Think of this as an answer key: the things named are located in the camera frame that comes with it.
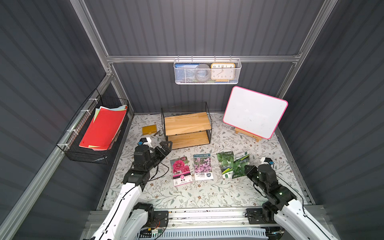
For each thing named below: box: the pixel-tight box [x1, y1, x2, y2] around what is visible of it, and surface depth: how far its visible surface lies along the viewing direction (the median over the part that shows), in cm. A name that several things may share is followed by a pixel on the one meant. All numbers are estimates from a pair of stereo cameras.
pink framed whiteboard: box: [223, 86, 289, 140], surface depth 97 cm
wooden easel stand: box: [234, 127, 263, 143], surface depth 105 cm
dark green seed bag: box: [232, 151, 250, 179], surface depth 88 cm
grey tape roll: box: [195, 63, 212, 82], surface depth 90 cm
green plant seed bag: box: [216, 151, 234, 179], surface depth 95 cm
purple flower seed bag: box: [193, 153, 214, 181], surface depth 93 cm
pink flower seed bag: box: [170, 156, 193, 187], surface depth 91 cm
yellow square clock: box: [211, 62, 236, 82], surface depth 91 cm
